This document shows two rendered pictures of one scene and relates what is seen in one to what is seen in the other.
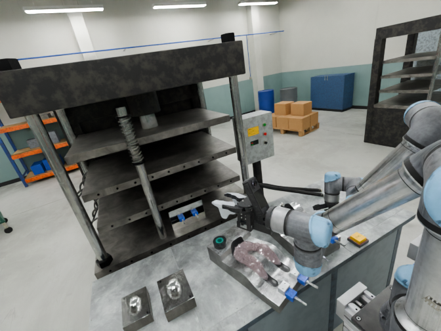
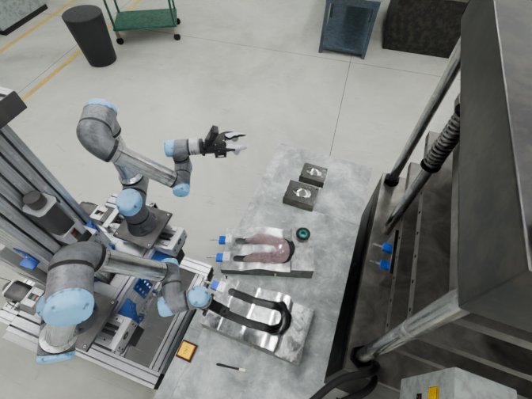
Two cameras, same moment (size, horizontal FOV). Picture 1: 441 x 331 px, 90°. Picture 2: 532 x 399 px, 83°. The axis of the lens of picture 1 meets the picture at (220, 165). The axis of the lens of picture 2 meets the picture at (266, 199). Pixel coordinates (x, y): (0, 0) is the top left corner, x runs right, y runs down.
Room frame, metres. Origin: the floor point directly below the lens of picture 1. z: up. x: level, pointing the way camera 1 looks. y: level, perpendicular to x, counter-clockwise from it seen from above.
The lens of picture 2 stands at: (1.41, -0.66, 2.43)
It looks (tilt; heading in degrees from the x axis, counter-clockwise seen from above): 55 degrees down; 132
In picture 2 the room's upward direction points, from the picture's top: 1 degrees clockwise
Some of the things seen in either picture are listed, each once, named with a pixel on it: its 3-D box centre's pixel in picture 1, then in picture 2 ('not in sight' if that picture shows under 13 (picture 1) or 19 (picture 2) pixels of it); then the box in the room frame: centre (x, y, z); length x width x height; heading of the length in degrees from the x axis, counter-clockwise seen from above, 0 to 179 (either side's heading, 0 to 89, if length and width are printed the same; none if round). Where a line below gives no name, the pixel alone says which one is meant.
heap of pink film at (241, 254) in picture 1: (254, 254); (267, 248); (0.92, -0.10, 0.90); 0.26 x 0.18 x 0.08; 39
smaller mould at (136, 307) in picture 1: (136, 308); (313, 175); (0.77, 0.54, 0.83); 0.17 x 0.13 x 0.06; 22
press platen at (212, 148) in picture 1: (158, 157); (507, 237); (1.78, 0.50, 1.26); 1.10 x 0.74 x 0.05; 112
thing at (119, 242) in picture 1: (174, 209); (439, 276); (1.73, 0.49, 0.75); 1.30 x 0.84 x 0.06; 112
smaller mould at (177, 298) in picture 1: (176, 293); (301, 195); (0.82, 0.34, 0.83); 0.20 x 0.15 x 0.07; 22
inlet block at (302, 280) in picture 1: (304, 280); (218, 257); (0.75, -0.31, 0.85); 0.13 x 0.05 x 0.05; 39
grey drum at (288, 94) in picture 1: (289, 101); not in sight; (7.79, -2.73, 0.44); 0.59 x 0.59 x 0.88
